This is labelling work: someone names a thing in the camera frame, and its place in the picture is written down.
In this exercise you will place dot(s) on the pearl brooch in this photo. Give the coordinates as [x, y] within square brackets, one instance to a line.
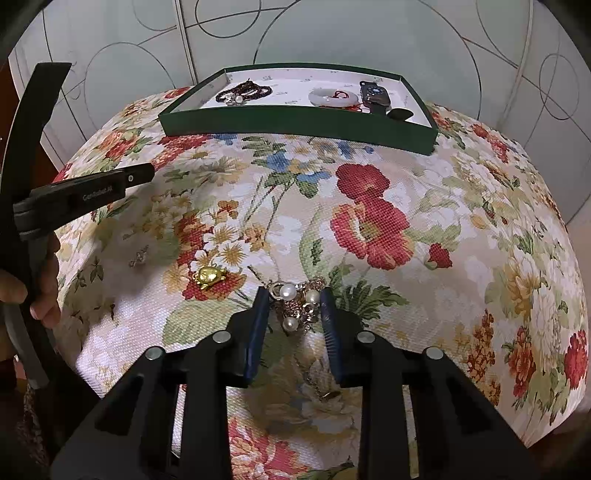
[238, 99]

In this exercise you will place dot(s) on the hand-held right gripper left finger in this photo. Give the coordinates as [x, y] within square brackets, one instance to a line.
[256, 334]

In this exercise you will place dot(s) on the person's left hand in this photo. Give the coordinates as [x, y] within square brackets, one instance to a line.
[48, 286]

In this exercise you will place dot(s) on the white jade bangle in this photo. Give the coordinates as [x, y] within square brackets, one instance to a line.
[318, 98]

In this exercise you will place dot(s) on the black smartwatch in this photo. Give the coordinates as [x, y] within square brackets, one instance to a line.
[374, 95]

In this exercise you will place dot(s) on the green shallow box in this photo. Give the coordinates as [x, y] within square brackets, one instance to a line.
[295, 124]

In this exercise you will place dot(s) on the floral tablecloth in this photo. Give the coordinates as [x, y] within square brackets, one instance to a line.
[415, 277]

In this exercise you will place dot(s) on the small rhinestone brooch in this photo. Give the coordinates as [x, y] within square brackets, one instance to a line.
[138, 259]

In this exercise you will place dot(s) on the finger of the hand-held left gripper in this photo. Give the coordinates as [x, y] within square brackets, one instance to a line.
[92, 194]
[39, 129]

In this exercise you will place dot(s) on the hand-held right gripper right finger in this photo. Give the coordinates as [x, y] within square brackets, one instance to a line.
[332, 344]

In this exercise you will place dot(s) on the frosted glass wardrobe doors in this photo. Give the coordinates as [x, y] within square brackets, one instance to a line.
[369, 46]

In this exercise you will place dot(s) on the gold turtle figurine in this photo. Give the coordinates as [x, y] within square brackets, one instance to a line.
[210, 275]

